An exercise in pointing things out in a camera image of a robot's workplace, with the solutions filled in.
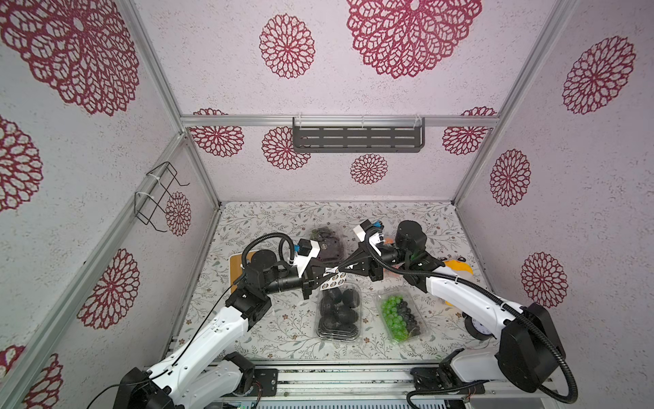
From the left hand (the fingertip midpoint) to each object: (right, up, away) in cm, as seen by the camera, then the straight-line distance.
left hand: (335, 272), depth 67 cm
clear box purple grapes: (0, +5, +29) cm, 30 cm away
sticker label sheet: (0, -3, +2) cm, 3 cm away
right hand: (+1, +1, -3) cm, 3 cm away
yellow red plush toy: (+46, -2, +25) cm, 53 cm away
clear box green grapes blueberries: (+22, -17, +14) cm, 31 cm away
